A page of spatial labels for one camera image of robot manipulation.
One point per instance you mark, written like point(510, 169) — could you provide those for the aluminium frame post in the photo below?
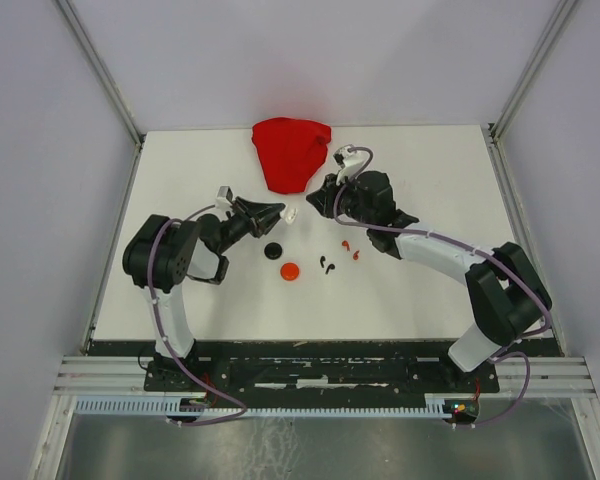
point(72, 19)
point(558, 22)

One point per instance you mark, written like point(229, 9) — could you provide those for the left aluminium frame post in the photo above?
point(72, 19)

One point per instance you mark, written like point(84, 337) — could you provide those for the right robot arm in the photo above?
point(506, 294)

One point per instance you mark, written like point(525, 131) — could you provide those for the right aluminium frame post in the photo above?
point(558, 22)

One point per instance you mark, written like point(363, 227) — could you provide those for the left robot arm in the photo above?
point(165, 252)

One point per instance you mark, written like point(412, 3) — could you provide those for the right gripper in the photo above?
point(324, 202)

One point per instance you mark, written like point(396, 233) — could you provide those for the black earbud charging case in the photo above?
point(273, 251)

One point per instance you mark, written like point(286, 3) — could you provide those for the red cloth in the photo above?
point(290, 151)

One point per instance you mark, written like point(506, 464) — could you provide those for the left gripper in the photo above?
point(260, 217)

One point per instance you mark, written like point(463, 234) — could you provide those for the white cable duct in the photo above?
point(178, 406)

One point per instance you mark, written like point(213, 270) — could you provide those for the orange earbud charging case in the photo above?
point(289, 271)

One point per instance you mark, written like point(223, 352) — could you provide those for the white earbud charging case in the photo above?
point(289, 215)

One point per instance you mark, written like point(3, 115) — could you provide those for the aluminium front rail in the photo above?
point(122, 376)

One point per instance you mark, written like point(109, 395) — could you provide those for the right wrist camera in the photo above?
point(349, 160)

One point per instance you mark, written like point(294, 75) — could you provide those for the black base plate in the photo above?
point(243, 368)

